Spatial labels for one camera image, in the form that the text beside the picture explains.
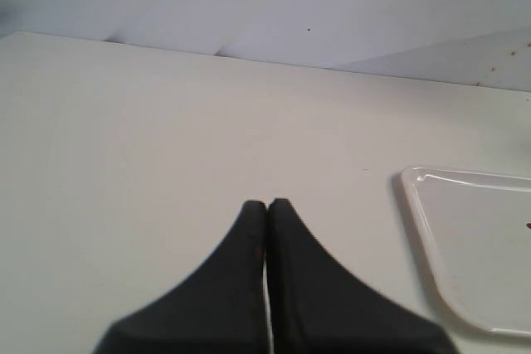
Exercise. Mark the white rectangular plastic tray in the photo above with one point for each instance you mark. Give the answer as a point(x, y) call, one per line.
point(472, 228)

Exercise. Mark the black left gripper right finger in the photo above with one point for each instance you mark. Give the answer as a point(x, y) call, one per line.
point(317, 306)

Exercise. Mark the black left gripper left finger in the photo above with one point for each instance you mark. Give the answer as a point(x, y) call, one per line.
point(219, 308)

